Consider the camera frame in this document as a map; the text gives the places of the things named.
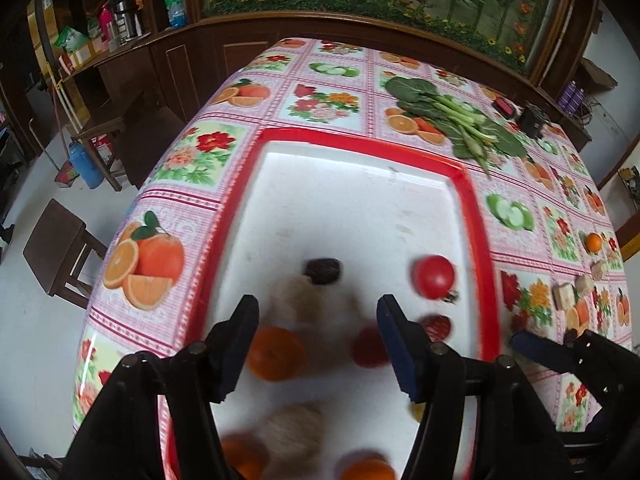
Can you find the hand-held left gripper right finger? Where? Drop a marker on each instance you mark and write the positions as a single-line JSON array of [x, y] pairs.
[[397, 352]]

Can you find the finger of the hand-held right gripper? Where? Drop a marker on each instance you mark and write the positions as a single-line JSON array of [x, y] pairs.
[[540, 350]]

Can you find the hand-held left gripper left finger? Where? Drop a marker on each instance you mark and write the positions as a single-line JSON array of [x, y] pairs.
[[235, 347]]

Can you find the red tomato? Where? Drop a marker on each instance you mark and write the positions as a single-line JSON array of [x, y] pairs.
[[434, 276], [369, 347]]

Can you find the dark red date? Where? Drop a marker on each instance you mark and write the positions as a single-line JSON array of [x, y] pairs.
[[570, 335], [437, 327], [324, 271]]

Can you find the round pale root chunk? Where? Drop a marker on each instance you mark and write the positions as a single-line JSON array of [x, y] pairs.
[[295, 430]]

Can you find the red rimmed white tray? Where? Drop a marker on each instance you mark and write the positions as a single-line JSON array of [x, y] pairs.
[[360, 210]]

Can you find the floral fruit print tablecloth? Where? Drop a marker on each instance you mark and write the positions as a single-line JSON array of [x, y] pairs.
[[210, 160]]

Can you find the dark wooden stool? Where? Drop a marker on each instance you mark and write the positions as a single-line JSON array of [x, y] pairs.
[[60, 255]]

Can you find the black box device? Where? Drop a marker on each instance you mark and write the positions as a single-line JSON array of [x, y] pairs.
[[532, 120]]

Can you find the blue water jug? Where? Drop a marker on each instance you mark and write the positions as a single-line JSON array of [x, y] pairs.
[[85, 165]]

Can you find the bunch of leafy greens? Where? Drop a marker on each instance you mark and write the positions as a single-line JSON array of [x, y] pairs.
[[450, 115]]

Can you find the dark wooden chair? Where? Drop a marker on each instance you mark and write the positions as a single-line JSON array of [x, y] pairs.
[[125, 130]]

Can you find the red and black case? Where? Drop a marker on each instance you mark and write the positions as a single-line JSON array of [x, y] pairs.
[[503, 106]]

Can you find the broom with dustpan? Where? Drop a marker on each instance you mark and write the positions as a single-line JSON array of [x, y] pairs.
[[64, 160]]

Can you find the purple bottle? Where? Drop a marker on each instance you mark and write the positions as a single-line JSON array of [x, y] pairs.
[[580, 99], [567, 95]]

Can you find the brown cardboard piece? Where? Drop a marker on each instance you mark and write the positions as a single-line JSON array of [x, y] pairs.
[[597, 72]]

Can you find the dark wooden sideboard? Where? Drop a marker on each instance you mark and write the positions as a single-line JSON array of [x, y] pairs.
[[200, 50]]

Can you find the green snack packet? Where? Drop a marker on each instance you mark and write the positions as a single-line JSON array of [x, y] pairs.
[[72, 40]]

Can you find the pink bottle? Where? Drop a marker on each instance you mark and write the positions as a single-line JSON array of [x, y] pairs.
[[105, 24]]

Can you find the steel thermos flask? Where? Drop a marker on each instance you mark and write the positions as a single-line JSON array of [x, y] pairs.
[[125, 14]]

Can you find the green label plastic bottle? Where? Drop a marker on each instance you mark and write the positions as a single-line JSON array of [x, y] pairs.
[[175, 1]]

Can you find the brown cardboard box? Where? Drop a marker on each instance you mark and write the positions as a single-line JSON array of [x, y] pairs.
[[42, 15]]

